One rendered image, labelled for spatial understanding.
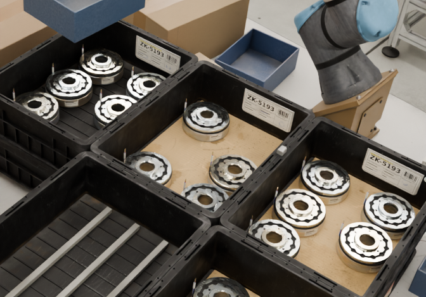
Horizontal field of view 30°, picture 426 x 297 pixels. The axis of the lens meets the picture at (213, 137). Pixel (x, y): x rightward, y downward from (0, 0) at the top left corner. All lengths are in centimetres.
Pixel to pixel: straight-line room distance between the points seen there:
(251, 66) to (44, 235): 90
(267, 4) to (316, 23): 200
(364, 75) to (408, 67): 176
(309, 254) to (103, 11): 62
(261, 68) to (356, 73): 39
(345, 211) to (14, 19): 93
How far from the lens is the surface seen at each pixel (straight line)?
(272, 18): 376
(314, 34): 187
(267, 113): 175
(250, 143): 174
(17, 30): 199
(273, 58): 224
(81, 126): 175
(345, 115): 187
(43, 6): 160
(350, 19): 176
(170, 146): 171
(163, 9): 209
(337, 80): 188
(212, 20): 212
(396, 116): 215
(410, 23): 369
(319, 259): 154
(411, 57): 371
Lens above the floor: 197
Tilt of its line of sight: 41 degrees down
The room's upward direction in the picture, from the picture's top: 8 degrees clockwise
